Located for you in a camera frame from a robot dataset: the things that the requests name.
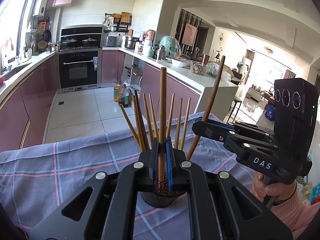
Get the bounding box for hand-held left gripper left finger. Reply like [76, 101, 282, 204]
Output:
[29, 137, 160, 240]

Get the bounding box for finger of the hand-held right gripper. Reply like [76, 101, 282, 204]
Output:
[196, 116, 274, 137]
[192, 121, 279, 155]

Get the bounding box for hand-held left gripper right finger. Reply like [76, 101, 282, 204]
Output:
[165, 136, 293, 240]

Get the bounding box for floral-end wooden chopstick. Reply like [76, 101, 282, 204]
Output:
[186, 55, 226, 161]
[158, 67, 167, 197]

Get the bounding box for black mesh utensil holder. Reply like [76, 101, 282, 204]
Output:
[137, 147, 190, 208]

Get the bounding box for bundle of wooden chopsticks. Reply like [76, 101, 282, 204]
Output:
[119, 90, 192, 153]

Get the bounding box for person's right forearm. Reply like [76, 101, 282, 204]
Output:
[270, 180, 320, 240]

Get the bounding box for person's right hand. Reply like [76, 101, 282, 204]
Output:
[251, 172, 297, 207]

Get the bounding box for blue bag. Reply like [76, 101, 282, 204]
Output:
[265, 105, 275, 121]

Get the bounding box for green plastic bag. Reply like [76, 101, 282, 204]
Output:
[205, 62, 232, 80]

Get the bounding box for clear food jar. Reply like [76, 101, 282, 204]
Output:
[191, 61, 206, 75]

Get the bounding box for white kitchen countertop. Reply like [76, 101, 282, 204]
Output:
[0, 45, 239, 120]

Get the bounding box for cooking oil bottles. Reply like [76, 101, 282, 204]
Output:
[119, 84, 130, 108]

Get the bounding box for white serving bowl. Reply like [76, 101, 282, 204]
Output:
[171, 57, 190, 67]

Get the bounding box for yellow cooking oil bottle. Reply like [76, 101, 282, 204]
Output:
[114, 81, 123, 102]

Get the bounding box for clear plastic bag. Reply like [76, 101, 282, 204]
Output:
[124, 79, 140, 98]

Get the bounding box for grey plaid tablecloth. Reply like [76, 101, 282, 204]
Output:
[0, 112, 265, 240]

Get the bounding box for pink base cabinets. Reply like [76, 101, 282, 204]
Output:
[0, 54, 60, 153]
[101, 50, 202, 120]

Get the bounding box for mint green air fryer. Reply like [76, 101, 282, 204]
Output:
[159, 35, 178, 58]

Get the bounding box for built-in black oven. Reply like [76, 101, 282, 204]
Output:
[58, 50, 100, 90]

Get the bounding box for steel stock pot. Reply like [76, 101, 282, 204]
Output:
[124, 36, 139, 50]

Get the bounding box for silver countertop appliance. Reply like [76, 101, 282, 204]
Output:
[104, 35, 117, 47]

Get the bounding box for black wok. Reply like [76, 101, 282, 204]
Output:
[82, 37, 98, 47]
[61, 37, 77, 48]

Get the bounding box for black range hood stove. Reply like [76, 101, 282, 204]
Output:
[61, 25, 103, 49]

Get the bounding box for white water heater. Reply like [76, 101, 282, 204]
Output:
[32, 0, 48, 17]

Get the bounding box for kitchen window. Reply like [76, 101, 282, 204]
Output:
[0, 0, 33, 63]

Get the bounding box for pink wall picture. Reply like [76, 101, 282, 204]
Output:
[181, 23, 198, 47]

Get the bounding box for black wall rack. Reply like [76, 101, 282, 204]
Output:
[104, 12, 132, 33]

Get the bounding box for wall utensil rack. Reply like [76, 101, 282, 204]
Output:
[35, 19, 53, 53]

